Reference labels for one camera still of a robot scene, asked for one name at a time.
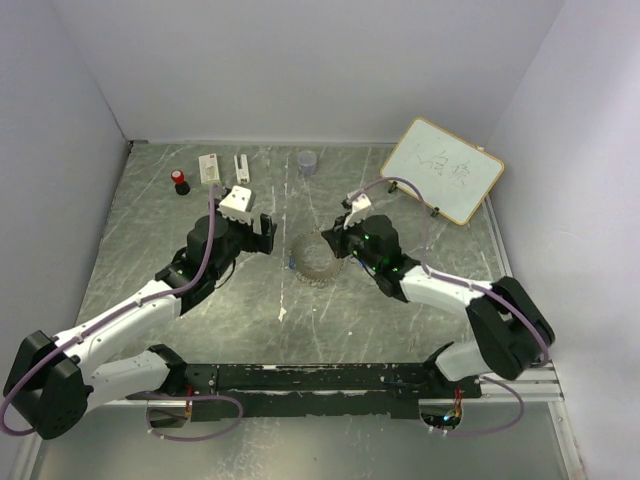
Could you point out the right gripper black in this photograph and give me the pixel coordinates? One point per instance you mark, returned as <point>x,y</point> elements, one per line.
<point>336,238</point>

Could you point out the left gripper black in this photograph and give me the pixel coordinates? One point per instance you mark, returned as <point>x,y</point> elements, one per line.
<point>262,242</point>

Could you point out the metal disc keyring holder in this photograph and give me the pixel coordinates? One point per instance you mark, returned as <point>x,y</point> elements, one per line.
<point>314,262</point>

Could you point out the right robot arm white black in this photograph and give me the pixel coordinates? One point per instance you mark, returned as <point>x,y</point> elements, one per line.
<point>510,332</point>

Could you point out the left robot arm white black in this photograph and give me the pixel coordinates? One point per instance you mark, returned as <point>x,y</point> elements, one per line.
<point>55,380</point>

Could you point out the white small stapler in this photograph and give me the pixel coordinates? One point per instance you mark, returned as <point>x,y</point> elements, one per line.
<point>242,168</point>

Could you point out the clear jar of paperclips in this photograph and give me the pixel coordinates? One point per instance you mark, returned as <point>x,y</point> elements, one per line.
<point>307,162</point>

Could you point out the green white staples box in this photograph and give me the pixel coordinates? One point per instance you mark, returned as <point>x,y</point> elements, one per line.
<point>209,169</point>

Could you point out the red black stamp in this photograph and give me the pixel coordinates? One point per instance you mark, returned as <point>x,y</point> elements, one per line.
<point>181,186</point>

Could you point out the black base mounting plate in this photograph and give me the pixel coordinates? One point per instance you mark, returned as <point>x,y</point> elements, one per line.
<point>356,389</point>

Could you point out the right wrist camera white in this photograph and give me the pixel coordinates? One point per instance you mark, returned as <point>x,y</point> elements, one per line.
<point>359,209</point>

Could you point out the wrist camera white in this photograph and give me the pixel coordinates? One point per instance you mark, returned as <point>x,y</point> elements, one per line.
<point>359,209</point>
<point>237,205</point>

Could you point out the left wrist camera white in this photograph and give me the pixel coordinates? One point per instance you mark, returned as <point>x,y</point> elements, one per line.
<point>237,205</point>

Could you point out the whiteboard with yellow frame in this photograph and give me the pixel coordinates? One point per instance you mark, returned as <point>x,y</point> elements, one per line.
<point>452,175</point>

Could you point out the aluminium rail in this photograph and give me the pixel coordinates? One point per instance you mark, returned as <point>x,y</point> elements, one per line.
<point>538,384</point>

